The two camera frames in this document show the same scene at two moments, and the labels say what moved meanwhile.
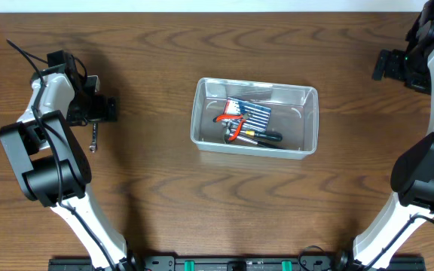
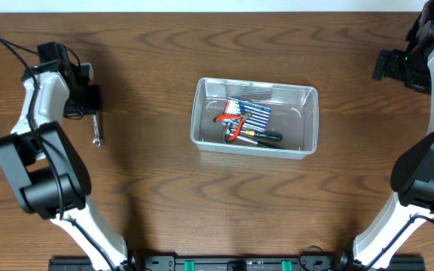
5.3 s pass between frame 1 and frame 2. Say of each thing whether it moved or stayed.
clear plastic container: stayed
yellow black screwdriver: stayed
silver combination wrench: moved
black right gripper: stayed
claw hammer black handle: moved
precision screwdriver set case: stayed
